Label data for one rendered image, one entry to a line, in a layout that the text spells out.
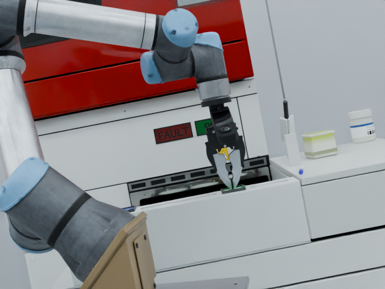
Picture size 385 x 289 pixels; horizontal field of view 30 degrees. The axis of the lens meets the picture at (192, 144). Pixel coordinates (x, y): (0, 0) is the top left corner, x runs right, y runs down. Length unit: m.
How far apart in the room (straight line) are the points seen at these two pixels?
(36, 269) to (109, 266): 1.11
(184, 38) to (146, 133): 0.80
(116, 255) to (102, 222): 0.07
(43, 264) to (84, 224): 1.07
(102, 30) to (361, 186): 0.67
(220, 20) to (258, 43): 1.56
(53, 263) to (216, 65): 0.97
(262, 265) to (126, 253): 0.50
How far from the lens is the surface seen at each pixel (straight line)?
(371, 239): 1.70
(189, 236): 1.64
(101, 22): 1.50
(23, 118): 1.52
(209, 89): 1.64
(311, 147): 1.99
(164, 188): 2.25
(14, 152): 1.49
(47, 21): 1.50
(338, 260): 1.69
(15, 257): 3.91
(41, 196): 1.29
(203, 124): 2.24
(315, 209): 1.66
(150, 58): 1.61
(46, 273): 2.34
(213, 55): 1.65
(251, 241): 1.65
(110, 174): 2.27
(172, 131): 2.24
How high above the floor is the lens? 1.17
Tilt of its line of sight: 3 degrees down
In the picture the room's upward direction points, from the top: 11 degrees counter-clockwise
